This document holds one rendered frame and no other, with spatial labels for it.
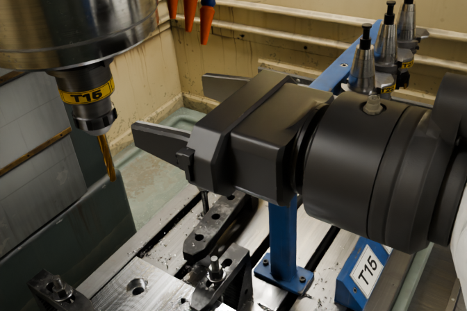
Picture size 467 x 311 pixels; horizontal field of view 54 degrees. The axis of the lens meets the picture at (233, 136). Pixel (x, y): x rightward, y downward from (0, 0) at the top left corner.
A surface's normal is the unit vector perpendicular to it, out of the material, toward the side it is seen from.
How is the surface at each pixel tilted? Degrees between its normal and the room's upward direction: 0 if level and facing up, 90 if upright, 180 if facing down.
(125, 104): 90
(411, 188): 57
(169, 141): 90
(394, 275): 0
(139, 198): 0
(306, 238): 0
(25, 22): 90
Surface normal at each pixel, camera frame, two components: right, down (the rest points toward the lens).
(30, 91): 0.81, 0.29
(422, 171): -0.42, -0.27
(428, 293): 0.00, -0.88
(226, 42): -0.55, 0.51
